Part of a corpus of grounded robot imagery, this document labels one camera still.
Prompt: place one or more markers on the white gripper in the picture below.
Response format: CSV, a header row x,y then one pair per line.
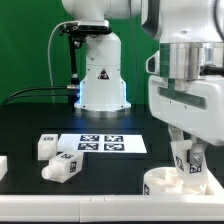
x,y
198,111

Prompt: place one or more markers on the white round stool seat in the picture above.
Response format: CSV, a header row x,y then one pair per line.
x,y
165,181

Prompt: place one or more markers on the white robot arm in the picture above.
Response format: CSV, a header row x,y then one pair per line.
x,y
186,87

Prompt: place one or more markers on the white sheet with tags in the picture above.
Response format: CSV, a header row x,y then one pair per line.
x,y
101,143

